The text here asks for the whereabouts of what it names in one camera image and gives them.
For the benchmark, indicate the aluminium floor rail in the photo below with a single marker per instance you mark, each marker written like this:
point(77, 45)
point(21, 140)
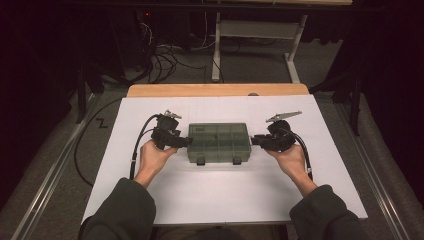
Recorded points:
point(376, 186)
point(50, 186)

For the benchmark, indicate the wooden table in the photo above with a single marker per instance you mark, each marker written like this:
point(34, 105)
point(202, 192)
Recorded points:
point(216, 90)

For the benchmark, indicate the dark equipment with red light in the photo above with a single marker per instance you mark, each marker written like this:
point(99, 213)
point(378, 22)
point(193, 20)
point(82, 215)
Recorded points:
point(146, 26)

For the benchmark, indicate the person's right hand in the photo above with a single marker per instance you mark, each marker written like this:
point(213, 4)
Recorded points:
point(293, 163)

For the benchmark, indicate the grey plastic compartment box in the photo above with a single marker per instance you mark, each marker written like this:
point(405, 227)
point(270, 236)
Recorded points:
point(226, 150)

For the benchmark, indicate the white frame desk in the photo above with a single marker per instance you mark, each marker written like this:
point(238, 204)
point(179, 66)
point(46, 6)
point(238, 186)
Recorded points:
point(256, 29)

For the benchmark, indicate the white table cover sheet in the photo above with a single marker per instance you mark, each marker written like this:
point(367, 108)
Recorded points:
point(226, 196)

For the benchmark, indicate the person's left hand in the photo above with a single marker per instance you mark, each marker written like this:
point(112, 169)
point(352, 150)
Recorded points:
point(151, 160)

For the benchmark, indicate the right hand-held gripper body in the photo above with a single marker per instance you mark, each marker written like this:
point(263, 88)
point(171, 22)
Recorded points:
point(280, 138)

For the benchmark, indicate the black metal stand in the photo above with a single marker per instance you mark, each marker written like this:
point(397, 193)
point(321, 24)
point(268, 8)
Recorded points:
point(356, 106)
point(81, 96)

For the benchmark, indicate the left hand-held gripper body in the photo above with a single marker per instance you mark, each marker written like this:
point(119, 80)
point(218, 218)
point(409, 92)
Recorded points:
point(165, 131)

